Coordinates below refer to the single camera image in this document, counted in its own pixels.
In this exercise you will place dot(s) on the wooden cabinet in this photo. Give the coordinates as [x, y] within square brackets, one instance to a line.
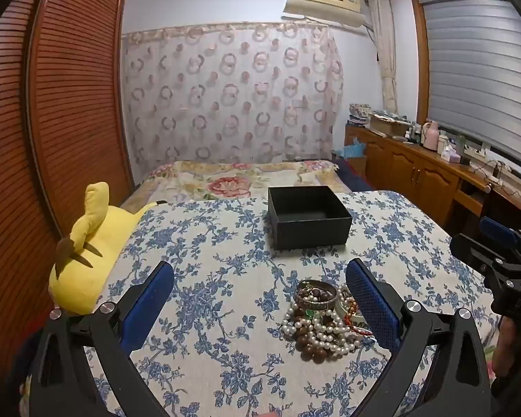
[417, 169]

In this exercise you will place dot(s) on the blue plastic bag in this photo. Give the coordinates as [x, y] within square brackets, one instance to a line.
[351, 150]

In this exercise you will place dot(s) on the black square box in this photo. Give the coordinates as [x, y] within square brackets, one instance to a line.
[312, 234]

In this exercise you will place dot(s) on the cardboard box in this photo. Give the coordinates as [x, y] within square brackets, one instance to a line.
[388, 125]

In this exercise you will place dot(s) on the pink thermos jug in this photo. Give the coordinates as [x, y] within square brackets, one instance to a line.
[430, 135]

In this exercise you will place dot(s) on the person's right hand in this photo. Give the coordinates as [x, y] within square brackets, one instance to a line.
[503, 343]

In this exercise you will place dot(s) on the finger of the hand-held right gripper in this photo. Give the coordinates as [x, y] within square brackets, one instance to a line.
[498, 228]
[473, 249]

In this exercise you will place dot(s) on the wooden louvered wardrobe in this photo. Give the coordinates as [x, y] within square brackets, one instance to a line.
[69, 95]

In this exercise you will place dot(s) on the grey window blind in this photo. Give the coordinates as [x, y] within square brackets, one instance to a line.
[482, 74]

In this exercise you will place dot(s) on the beige tied curtain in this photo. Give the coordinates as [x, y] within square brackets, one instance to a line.
[384, 52]

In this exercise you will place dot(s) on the yellow plush toy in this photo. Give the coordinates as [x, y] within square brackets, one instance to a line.
[95, 243]

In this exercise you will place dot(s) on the pale jade bangle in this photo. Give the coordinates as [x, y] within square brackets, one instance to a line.
[339, 308]

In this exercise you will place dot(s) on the patterned fabric pile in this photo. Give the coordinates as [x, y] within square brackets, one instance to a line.
[359, 114]

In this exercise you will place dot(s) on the floral bed blanket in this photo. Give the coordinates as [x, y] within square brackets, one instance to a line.
[225, 182]

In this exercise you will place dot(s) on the pink tissue box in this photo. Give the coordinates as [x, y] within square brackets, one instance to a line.
[450, 154]

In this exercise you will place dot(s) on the blue floral cloth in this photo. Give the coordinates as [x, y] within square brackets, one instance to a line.
[225, 312]

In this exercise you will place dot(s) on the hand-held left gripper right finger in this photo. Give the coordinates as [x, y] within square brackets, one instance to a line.
[371, 299]

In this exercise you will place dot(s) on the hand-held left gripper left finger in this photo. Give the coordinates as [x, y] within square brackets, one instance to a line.
[150, 304]

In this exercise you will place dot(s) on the wall air conditioner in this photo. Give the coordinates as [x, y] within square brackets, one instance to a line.
[321, 2]

